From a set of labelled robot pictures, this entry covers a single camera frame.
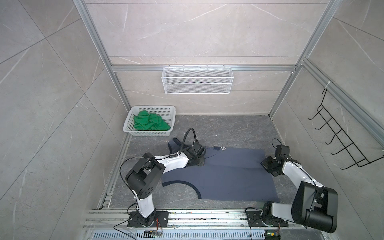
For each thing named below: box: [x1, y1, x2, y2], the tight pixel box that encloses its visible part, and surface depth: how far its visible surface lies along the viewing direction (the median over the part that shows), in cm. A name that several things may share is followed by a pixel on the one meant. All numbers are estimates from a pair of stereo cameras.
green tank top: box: [133, 110, 171, 131], surface depth 112 cm
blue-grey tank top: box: [161, 138, 280, 203], surface depth 87 cm
